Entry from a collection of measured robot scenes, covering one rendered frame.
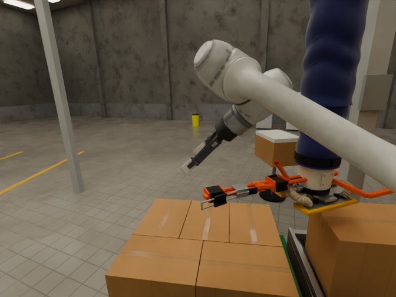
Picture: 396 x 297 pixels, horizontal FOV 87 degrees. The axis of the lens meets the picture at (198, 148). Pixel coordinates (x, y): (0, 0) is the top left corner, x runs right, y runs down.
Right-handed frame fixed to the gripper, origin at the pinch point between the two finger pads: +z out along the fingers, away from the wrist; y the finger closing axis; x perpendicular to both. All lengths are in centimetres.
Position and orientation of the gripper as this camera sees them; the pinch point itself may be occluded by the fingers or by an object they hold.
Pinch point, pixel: (191, 160)
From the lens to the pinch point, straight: 77.9
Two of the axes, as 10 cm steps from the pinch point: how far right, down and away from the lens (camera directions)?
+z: -6.5, 5.8, 4.9
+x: -7.0, -7.1, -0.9
